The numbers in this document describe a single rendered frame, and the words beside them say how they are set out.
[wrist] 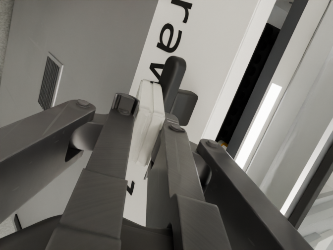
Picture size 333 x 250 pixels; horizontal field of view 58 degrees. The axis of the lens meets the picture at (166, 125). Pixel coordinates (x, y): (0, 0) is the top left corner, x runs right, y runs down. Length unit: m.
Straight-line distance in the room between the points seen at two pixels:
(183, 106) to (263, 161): 0.08
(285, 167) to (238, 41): 0.10
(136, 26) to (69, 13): 0.23
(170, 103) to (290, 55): 0.10
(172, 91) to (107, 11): 0.30
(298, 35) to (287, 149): 0.09
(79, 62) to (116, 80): 0.13
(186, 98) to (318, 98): 0.09
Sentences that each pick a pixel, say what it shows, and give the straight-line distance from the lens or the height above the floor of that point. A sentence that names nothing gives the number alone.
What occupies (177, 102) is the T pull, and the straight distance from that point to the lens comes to 0.22.
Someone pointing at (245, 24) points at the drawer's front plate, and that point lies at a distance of 0.22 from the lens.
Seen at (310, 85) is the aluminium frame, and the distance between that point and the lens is 0.25.
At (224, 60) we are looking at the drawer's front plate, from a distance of 0.23.
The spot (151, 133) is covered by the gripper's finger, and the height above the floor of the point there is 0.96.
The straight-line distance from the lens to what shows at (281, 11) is 0.41.
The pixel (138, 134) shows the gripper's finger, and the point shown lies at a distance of 0.15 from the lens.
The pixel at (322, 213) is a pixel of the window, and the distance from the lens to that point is 0.27.
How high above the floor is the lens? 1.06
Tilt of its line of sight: 43 degrees down
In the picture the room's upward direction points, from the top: 128 degrees clockwise
